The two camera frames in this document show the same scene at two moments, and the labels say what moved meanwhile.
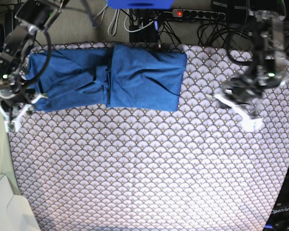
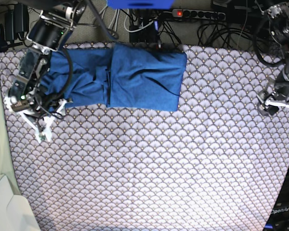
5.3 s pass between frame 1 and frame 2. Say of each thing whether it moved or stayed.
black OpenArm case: stayed
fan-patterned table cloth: stayed
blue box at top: stayed
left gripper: moved
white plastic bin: stayed
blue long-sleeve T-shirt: stayed
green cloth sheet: stayed
